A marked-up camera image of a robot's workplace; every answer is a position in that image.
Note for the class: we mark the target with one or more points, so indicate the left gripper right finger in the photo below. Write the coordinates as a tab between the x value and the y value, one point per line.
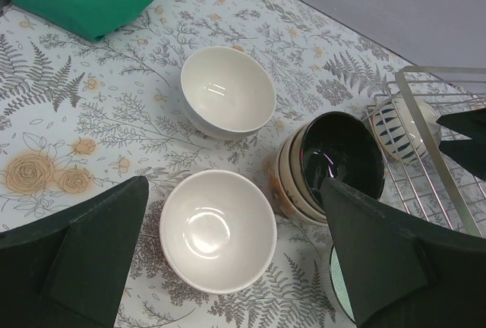
400	270

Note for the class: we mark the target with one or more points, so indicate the pale green ribbed bowl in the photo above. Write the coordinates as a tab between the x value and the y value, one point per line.
339	292

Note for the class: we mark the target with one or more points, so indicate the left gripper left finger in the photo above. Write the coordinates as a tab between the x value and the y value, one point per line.
70	269

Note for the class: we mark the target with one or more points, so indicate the white bowl with dark stripes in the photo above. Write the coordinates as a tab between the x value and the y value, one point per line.
396	131

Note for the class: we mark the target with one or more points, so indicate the beige plain bowl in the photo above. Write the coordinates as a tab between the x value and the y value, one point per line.
218	231

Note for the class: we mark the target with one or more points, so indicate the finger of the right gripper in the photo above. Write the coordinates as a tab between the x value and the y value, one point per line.
470	154
470	123

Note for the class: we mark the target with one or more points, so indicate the olive bowl with drawing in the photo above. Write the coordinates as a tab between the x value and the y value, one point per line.
339	145

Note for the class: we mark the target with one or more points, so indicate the beige bowl with gold pattern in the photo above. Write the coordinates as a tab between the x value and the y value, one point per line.
284	192

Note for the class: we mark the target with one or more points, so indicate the floral table mat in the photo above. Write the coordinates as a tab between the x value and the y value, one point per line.
78	118

